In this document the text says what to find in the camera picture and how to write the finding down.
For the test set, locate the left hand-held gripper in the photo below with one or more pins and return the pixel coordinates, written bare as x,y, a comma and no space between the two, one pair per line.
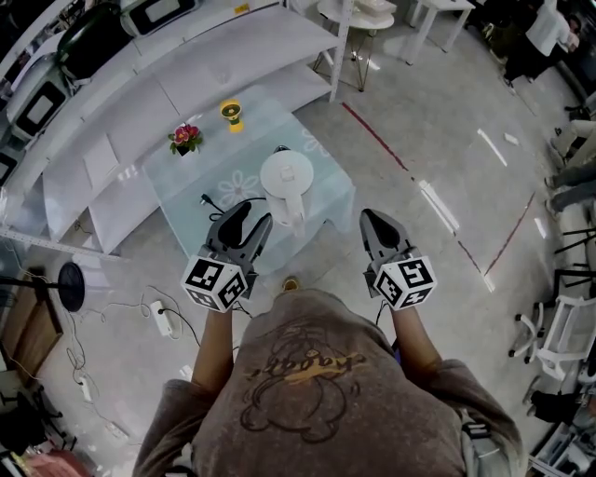
212,282

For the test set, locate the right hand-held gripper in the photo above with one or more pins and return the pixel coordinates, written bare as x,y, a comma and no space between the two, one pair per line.
404,282

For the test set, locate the white electric kettle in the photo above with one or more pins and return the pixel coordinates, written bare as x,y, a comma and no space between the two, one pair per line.
286,179

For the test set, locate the person's right forearm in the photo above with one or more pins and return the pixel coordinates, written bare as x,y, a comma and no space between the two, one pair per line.
414,335

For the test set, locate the person's left forearm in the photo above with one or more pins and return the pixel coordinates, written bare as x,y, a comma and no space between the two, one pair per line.
216,347

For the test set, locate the black round stand base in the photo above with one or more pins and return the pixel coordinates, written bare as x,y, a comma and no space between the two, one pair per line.
71,286

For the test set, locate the person's yellow shoe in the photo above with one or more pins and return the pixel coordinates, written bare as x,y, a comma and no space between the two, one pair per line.
290,283

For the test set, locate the table with pale floral tablecloth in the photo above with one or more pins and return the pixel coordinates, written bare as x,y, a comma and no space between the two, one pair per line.
209,154

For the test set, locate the potted pink flowers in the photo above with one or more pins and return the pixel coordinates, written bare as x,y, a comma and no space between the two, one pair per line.
186,137

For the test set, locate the person's grey printed shirt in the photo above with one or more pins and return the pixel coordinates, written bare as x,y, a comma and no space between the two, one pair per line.
316,386

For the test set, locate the white metal shelf rack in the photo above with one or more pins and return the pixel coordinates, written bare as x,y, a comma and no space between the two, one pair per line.
153,88

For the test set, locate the white office chair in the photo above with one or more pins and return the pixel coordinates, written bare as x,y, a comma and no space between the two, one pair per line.
565,333

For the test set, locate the round white side table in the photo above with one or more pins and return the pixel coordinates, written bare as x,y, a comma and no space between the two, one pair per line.
361,16

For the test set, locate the white rectangular table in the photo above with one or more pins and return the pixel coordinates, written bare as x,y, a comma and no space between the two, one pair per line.
437,18

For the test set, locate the small white power strip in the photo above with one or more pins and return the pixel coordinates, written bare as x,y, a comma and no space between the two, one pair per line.
85,389

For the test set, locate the white oven with dark window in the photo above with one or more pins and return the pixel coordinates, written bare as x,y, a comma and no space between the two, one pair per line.
156,14

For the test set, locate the brown wooden board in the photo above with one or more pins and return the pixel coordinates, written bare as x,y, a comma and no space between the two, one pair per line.
30,326

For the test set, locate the white appliance with black panel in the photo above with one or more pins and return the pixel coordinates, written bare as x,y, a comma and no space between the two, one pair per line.
39,104

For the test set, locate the dark green round appliance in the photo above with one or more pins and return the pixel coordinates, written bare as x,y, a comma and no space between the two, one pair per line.
93,39

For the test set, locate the black chair frame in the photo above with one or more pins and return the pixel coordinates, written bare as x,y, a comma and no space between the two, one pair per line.
575,270

